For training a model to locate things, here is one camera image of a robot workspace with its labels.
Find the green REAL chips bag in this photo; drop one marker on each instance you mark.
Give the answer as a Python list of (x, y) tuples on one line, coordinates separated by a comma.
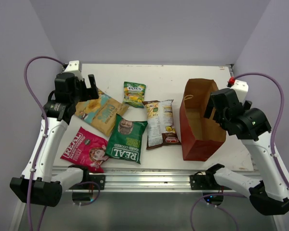
[(125, 142)]

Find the brown white chips bag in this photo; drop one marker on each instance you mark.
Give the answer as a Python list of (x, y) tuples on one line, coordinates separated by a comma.
[(161, 129)]

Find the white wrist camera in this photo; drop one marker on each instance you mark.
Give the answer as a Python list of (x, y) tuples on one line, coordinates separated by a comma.
[(240, 87), (74, 67)]

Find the green Fox's candy bag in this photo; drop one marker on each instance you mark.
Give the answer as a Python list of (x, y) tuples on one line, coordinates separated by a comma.
[(134, 94)]

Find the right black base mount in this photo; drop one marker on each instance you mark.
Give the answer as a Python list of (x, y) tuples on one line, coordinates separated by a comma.
[(200, 181)]

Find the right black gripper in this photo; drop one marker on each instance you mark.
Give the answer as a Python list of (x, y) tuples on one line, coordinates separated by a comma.
[(209, 109)]

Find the aluminium mounting rail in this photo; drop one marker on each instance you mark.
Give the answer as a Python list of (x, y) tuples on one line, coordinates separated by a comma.
[(127, 180)]

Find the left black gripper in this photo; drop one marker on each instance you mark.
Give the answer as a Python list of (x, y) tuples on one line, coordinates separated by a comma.
[(90, 93)]

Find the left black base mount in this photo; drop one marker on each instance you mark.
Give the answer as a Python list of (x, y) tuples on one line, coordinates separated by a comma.
[(99, 179)]

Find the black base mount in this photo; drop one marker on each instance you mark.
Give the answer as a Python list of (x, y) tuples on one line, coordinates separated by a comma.
[(200, 181), (99, 179)]

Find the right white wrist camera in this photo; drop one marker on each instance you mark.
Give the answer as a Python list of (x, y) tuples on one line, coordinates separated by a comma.
[(240, 87)]

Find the tan kettle chips bag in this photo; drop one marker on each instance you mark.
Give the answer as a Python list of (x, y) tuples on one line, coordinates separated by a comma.
[(101, 113)]

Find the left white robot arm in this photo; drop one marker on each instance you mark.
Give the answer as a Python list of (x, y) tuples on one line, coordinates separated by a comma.
[(36, 185)]

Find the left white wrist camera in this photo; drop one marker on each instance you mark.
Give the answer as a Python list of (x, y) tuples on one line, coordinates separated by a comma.
[(74, 67)]

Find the pink REAL chips bag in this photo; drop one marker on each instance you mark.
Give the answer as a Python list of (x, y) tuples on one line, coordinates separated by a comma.
[(87, 150)]

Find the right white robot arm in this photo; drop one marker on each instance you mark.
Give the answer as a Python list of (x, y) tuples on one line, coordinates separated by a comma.
[(270, 195)]

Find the red brown paper bag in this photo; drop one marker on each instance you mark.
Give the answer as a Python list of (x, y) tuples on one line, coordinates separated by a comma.
[(200, 137)]

